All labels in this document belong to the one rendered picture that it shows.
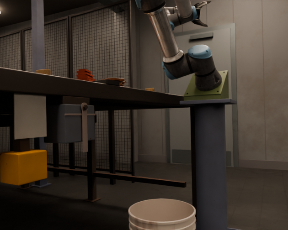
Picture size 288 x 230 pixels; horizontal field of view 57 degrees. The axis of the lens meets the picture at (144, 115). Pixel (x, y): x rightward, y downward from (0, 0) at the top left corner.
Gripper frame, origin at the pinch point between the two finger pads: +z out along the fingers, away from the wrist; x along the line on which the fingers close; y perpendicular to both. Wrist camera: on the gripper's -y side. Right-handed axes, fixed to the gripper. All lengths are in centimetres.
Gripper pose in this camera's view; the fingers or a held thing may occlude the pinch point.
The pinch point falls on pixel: (209, 13)
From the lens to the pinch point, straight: 187.2
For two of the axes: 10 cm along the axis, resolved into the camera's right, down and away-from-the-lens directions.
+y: 1.1, 4.4, -8.9
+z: 9.9, -0.2, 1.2
